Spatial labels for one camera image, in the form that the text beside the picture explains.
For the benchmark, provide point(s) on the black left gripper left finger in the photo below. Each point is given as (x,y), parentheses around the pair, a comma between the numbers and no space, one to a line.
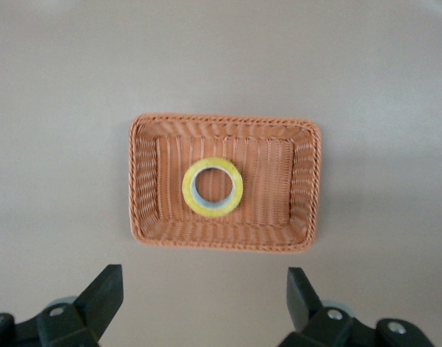
(83,311)

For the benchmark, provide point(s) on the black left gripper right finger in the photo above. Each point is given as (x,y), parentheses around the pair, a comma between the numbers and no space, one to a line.
(325,321)

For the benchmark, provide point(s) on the yellow clear tape roll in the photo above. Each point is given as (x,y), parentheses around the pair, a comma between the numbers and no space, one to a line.
(188,195)

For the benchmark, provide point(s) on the brown deep wicker basket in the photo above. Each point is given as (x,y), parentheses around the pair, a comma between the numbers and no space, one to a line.
(264,202)

